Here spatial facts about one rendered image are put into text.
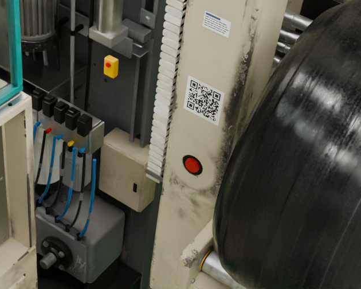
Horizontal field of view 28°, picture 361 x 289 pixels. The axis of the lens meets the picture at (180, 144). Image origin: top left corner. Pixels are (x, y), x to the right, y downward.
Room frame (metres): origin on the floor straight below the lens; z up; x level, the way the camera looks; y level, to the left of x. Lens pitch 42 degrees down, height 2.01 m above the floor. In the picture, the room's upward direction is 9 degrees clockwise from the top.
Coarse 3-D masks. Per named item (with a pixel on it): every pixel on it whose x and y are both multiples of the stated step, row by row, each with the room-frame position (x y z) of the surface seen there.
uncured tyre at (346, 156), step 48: (336, 48) 0.90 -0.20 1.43; (288, 96) 0.83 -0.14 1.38; (336, 96) 0.82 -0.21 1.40; (240, 144) 0.82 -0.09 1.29; (288, 144) 0.78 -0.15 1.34; (336, 144) 0.77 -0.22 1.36; (240, 192) 0.76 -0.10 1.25; (288, 192) 0.73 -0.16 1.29; (336, 192) 0.72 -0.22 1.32; (240, 240) 0.73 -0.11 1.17; (288, 240) 0.70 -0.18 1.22; (336, 240) 0.68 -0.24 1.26; (288, 288) 0.69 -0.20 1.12; (336, 288) 0.66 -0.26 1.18
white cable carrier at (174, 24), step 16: (176, 0) 1.05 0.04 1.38; (176, 16) 1.05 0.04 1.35; (176, 32) 1.04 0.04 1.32; (176, 48) 1.04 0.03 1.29; (160, 64) 1.06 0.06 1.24; (176, 64) 1.05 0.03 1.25; (160, 80) 1.06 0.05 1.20; (160, 96) 1.05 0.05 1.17; (160, 112) 1.05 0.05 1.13; (160, 128) 1.05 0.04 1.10; (160, 144) 1.05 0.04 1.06; (160, 160) 1.04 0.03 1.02
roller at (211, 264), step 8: (208, 256) 0.90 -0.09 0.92; (216, 256) 0.90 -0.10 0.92; (208, 264) 0.88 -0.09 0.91; (216, 264) 0.88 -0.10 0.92; (208, 272) 0.88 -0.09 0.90; (216, 272) 0.87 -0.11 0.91; (224, 272) 0.87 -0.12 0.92; (224, 280) 0.86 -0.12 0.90; (232, 280) 0.86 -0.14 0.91; (232, 288) 0.85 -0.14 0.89; (240, 288) 0.84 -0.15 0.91
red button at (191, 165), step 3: (189, 159) 1.00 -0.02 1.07; (192, 159) 1.00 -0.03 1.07; (186, 162) 1.00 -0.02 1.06; (189, 162) 1.00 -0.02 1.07; (192, 162) 0.99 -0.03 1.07; (195, 162) 0.99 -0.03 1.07; (186, 165) 1.00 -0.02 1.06; (189, 165) 1.00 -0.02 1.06; (192, 165) 0.99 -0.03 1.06; (195, 165) 0.99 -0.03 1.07; (198, 165) 0.99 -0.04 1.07; (189, 168) 1.00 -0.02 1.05; (192, 168) 0.99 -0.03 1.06; (195, 168) 0.99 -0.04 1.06; (198, 168) 0.99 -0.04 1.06; (192, 171) 0.99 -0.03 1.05; (195, 171) 0.99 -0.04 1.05
